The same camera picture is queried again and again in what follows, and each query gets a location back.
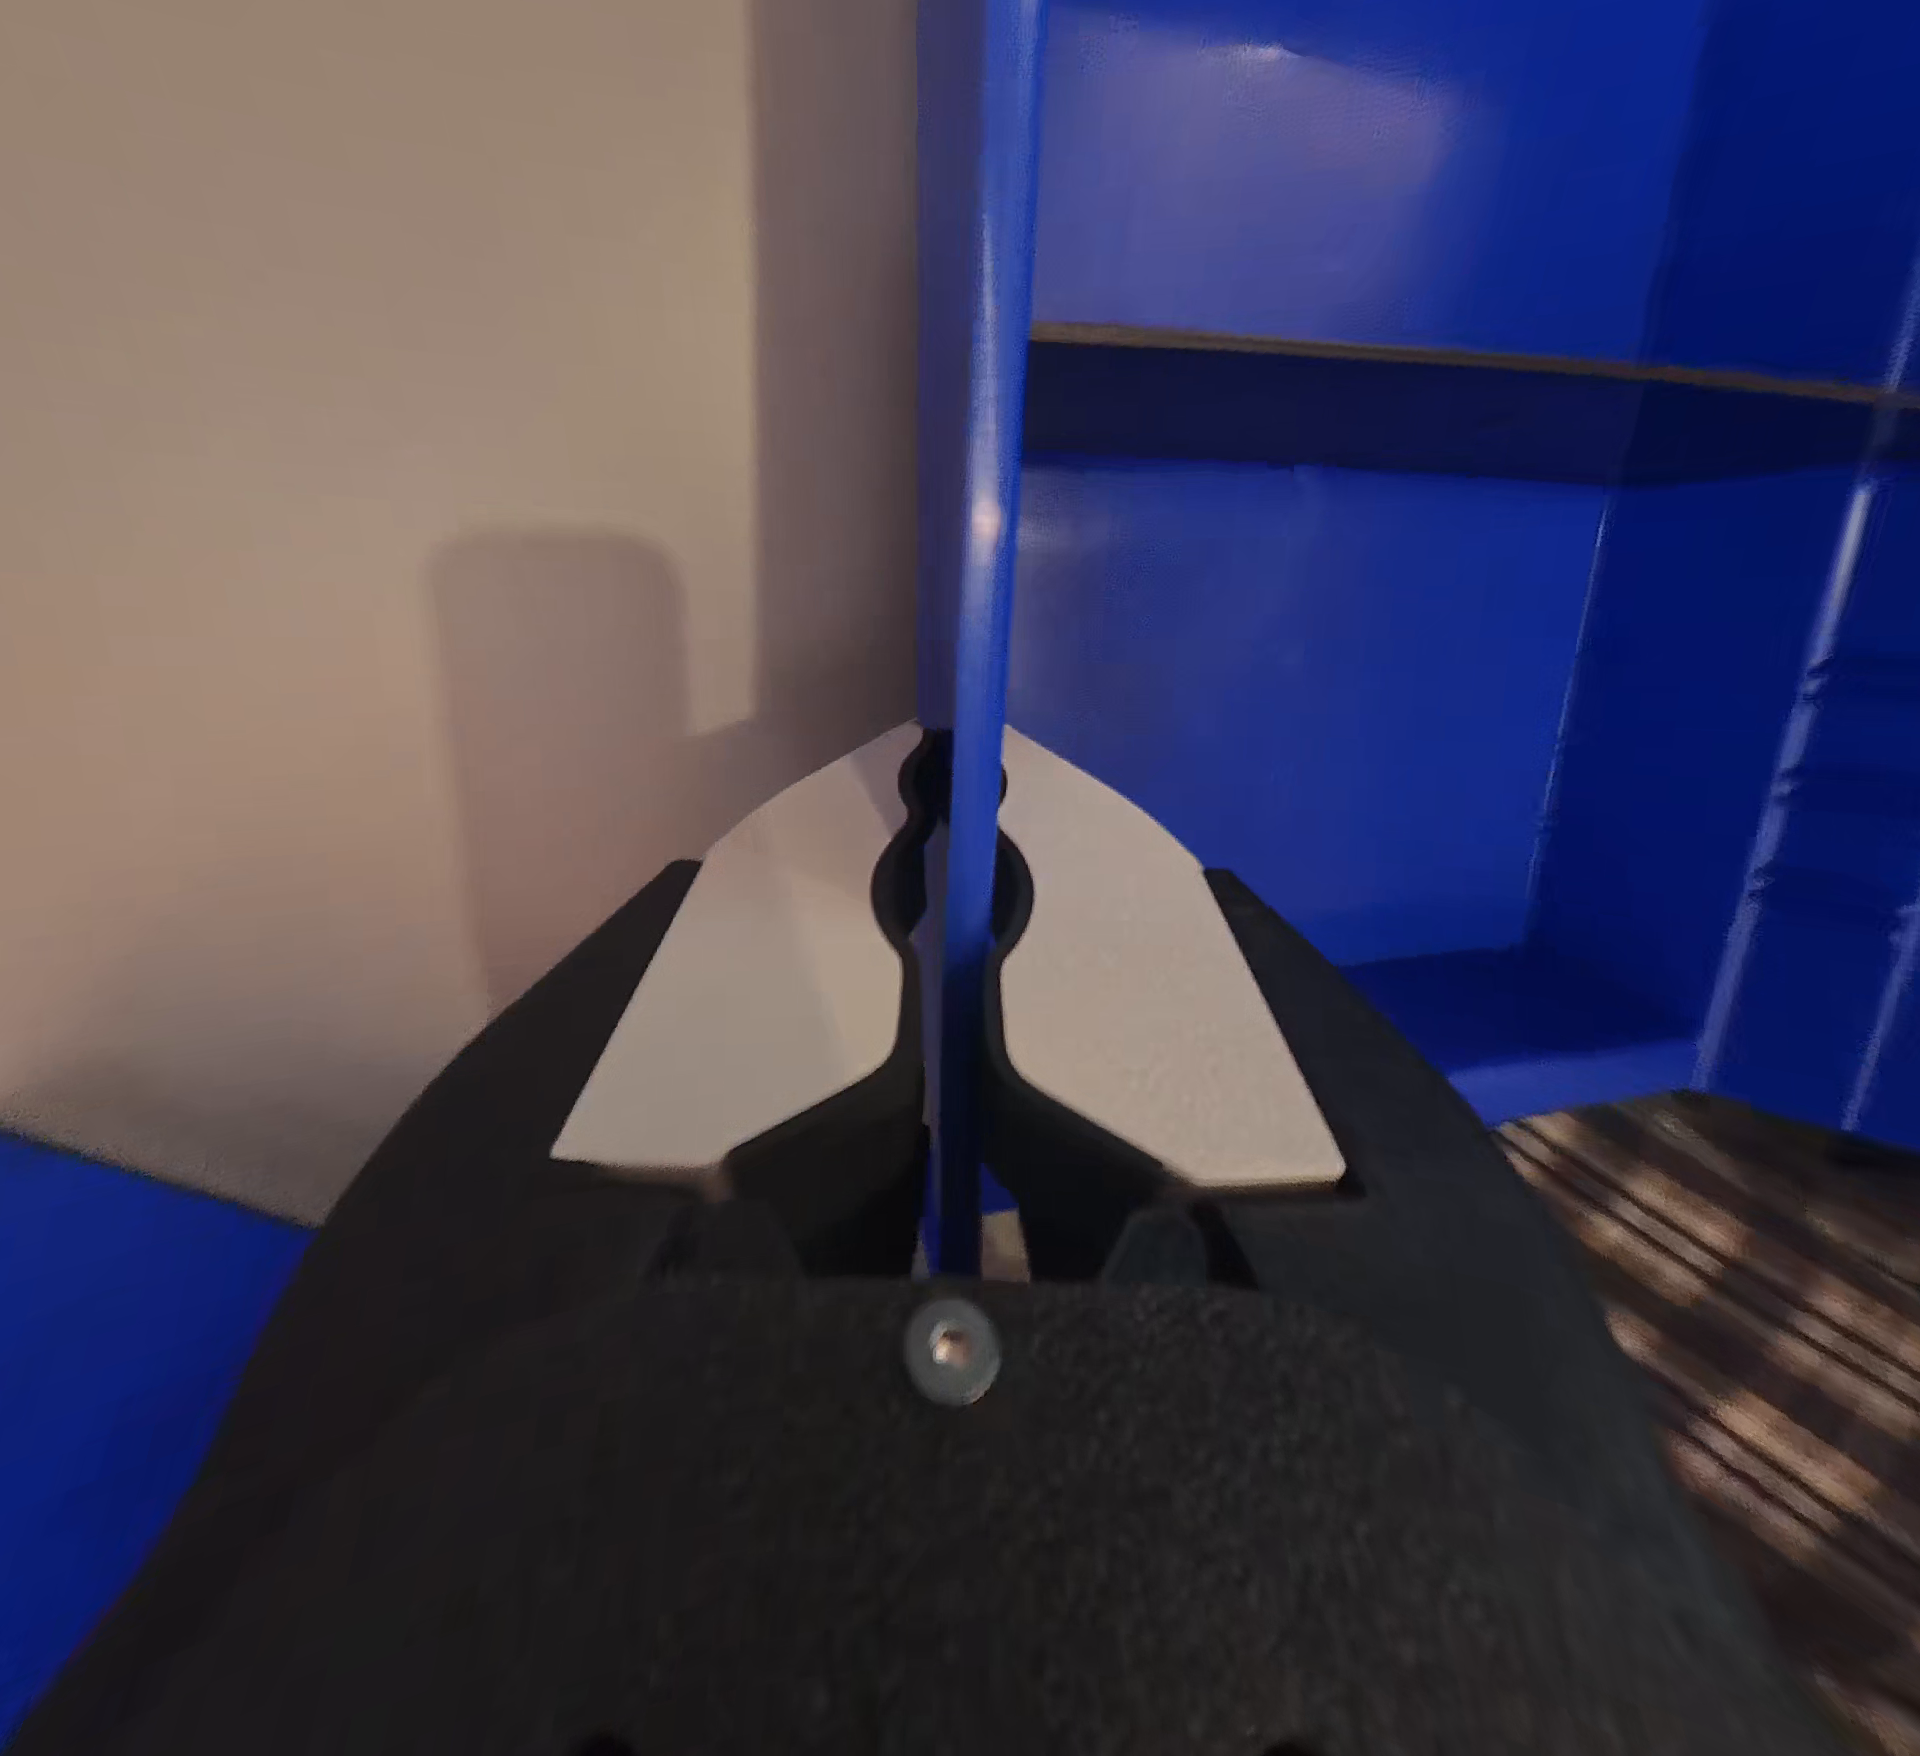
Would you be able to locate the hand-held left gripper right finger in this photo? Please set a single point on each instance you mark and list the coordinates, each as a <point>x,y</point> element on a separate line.
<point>1170,1022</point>

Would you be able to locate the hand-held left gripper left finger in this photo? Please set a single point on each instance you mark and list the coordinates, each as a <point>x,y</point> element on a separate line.
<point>752,1006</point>

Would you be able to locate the black bin divider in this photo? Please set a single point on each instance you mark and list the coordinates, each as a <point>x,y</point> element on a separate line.
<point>1427,414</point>

